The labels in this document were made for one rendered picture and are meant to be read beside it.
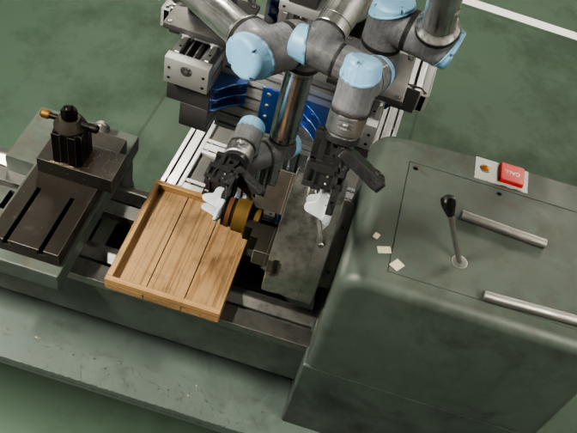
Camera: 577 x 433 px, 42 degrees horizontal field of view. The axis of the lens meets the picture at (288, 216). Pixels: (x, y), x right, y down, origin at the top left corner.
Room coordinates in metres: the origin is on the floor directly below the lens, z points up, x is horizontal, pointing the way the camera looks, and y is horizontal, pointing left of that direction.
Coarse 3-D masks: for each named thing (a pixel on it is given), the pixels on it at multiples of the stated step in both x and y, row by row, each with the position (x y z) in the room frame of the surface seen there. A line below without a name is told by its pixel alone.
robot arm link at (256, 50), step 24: (192, 0) 1.57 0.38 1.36; (216, 0) 1.55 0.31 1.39; (216, 24) 1.49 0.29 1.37; (240, 24) 1.45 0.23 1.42; (264, 24) 1.46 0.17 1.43; (288, 24) 1.48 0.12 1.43; (240, 48) 1.38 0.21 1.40; (264, 48) 1.38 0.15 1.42; (240, 72) 1.37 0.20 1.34; (264, 72) 1.36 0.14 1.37
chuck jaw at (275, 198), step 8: (280, 176) 1.23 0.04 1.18; (288, 176) 1.23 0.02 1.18; (280, 184) 1.22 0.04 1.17; (288, 184) 1.22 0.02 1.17; (264, 192) 1.20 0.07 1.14; (272, 192) 1.20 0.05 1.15; (280, 192) 1.21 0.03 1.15; (288, 192) 1.21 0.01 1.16; (256, 200) 1.18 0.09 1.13; (264, 200) 1.19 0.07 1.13; (272, 200) 1.19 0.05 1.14; (280, 200) 1.19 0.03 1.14; (264, 208) 1.17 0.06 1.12; (272, 208) 1.18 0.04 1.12; (280, 208) 1.18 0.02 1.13
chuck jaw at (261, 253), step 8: (248, 224) 1.12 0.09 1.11; (256, 224) 1.13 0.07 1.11; (264, 224) 1.14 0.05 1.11; (248, 232) 1.11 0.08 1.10; (256, 232) 1.10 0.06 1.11; (264, 232) 1.11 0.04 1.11; (272, 232) 1.12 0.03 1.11; (248, 240) 1.10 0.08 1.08; (256, 240) 1.08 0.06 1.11; (264, 240) 1.08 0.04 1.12; (272, 240) 1.09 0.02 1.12; (256, 248) 1.04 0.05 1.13; (264, 248) 1.05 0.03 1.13; (256, 256) 1.03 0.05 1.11; (264, 256) 1.03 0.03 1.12; (264, 264) 1.03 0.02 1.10; (272, 264) 1.02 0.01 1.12; (280, 264) 1.02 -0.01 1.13; (272, 272) 1.01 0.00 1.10
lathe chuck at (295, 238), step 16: (288, 208) 1.10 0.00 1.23; (288, 224) 1.07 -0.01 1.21; (304, 224) 1.08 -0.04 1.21; (288, 240) 1.04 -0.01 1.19; (304, 240) 1.05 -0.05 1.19; (272, 256) 1.02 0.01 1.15; (288, 256) 1.02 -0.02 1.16; (304, 256) 1.03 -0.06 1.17; (288, 272) 1.01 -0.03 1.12; (304, 272) 1.01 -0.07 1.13; (272, 288) 1.01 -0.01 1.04; (288, 288) 1.00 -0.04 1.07
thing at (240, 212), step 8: (232, 200) 1.17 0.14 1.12; (240, 200) 1.18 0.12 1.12; (248, 200) 1.19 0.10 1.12; (224, 208) 1.15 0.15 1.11; (232, 208) 1.15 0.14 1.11; (240, 208) 1.15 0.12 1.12; (248, 208) 1.16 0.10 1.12; (256, 208) 1.18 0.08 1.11; (224, 216) 1.13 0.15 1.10; (232, 216) 1.14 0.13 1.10; (240, 216) 1.14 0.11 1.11; (248, 216) 1.15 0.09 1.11; (256, 216) 1.15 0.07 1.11; (224, 224) 1.13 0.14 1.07; (232, 224) 1.13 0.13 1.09; (240, 224) 1.13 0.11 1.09; (240, 232) 1.13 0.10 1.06
